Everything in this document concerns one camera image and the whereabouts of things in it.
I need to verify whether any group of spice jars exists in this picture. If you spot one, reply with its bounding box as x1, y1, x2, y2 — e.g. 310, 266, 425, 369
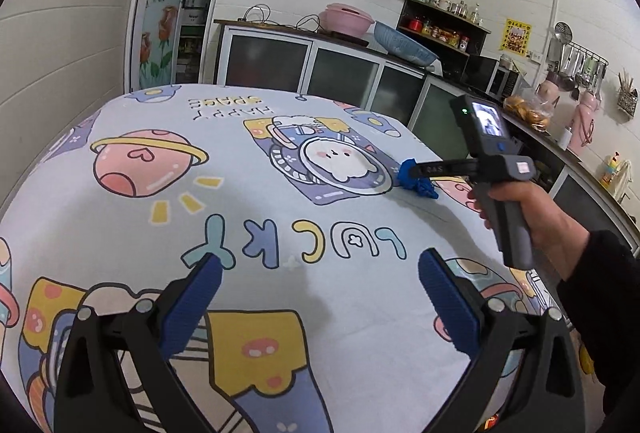
406, 0, 485, 52

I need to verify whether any floral glass door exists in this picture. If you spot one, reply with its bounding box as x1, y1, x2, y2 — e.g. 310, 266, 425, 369
132, 0, 212, 90

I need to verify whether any yellow dish soap bottle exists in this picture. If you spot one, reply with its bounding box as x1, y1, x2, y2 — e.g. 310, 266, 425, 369
600, 153, 622, 188

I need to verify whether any dark spice shelf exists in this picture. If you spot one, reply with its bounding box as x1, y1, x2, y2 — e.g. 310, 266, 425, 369
400, 0, 492, 82

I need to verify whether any black cable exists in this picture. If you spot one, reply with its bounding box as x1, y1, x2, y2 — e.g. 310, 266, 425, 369
239, 4, 322, 32

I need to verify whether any bag of bread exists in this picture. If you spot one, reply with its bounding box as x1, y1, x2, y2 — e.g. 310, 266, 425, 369
502, 90, 554, 129

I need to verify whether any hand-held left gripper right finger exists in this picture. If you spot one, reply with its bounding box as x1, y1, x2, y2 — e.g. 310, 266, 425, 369
417, 248, 586, 433

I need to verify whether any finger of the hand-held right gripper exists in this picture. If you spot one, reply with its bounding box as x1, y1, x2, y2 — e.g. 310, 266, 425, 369
407, 158, 480, 180

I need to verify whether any kitchen counter cabinet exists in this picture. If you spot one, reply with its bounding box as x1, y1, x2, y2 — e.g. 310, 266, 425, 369
214, 19, 640, 259

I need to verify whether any hanging utensil rack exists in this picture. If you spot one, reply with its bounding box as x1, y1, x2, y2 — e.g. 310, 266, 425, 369
547, 22, 610, 94

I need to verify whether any yellow wall poster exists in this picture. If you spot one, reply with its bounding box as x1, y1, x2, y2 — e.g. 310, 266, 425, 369
501, 18, 533, 54

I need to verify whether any pink thermos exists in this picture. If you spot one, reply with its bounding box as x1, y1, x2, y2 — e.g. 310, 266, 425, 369
570, 92, 600, 156

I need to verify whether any wall chopstick holder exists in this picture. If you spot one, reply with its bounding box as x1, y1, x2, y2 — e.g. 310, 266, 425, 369
616, 69, 640, 116

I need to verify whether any microwave oven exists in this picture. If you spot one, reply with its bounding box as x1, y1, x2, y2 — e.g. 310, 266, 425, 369
460, 55, 521, 99

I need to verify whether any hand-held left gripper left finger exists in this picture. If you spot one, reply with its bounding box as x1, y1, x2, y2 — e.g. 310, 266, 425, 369
54, 253, 223, 433

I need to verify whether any printed cartoon tablecloth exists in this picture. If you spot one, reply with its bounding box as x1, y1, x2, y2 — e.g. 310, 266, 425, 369
0, 83, 576, 433

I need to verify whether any person's right hand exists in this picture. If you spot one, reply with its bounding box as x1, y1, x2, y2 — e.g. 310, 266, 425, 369
467, 186, 588, 282

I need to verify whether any pink basin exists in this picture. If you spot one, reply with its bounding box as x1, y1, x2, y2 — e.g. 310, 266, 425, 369
319, 3, 376, 38

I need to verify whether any blue basin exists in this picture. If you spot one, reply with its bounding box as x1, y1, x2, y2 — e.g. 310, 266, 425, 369
373, 21, 441, 66

